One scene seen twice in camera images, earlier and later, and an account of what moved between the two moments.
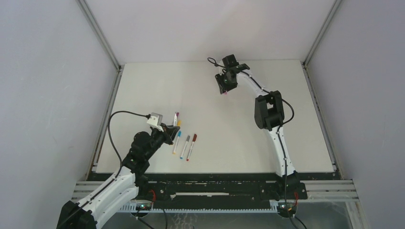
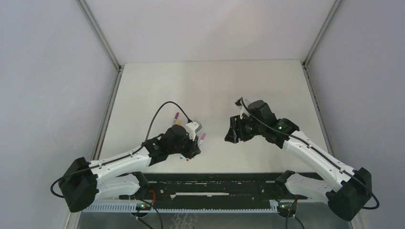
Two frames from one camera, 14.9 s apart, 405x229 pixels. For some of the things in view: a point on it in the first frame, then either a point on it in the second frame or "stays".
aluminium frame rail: (119, 68) stays
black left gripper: (166, 133) to (193, 149)
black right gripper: (225, 87) to (234, 135)
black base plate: (221, 188) stays
